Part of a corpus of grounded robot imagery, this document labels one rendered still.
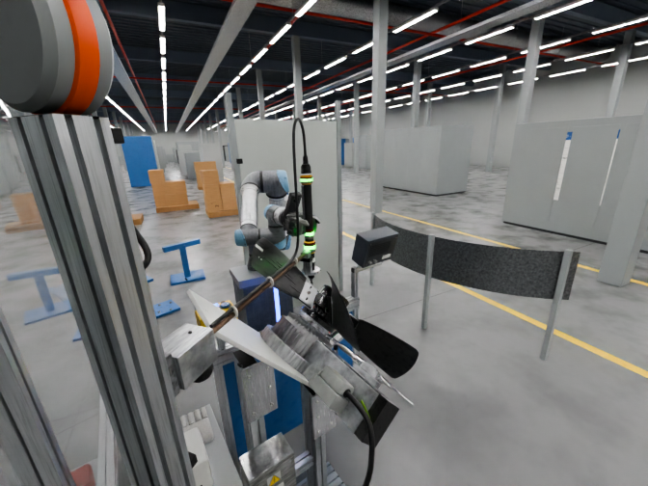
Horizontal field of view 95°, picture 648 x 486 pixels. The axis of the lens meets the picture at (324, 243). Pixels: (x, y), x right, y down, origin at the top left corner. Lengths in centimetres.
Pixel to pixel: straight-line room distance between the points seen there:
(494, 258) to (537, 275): 33
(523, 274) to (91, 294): 272
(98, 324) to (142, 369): 9
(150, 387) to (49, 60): 43
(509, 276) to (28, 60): 279
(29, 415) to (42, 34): 44
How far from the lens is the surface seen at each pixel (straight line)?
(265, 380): 102
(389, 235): 184
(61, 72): 43
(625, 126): 676
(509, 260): 279
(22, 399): 57
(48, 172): 47
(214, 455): 118
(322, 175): 328
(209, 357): 66
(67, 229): 48
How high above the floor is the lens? 176
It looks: 18 degrees down
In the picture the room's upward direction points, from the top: 2 degrees counter-clockwise
